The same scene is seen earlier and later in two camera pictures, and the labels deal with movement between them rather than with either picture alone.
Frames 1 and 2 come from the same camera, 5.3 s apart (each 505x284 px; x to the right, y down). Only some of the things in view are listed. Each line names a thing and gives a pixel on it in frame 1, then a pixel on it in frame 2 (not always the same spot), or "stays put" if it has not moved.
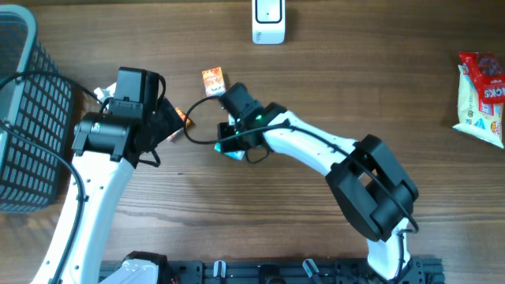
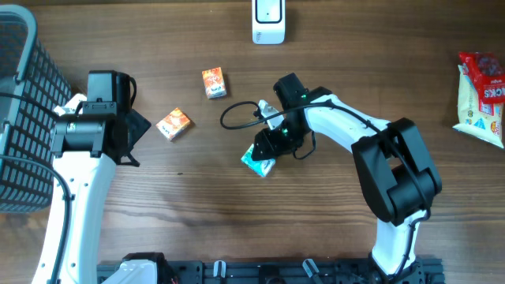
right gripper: [230, 144] -> [267, 137]
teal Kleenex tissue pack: [234, 155] -> [262, 167]
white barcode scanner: [268, 21] stays put
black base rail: [424, 270] stays put
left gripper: [167, 119] -> [139, 125]
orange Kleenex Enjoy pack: [214, 81] stays put
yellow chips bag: [470, 121] stays put
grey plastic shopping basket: [41, 109] stays put
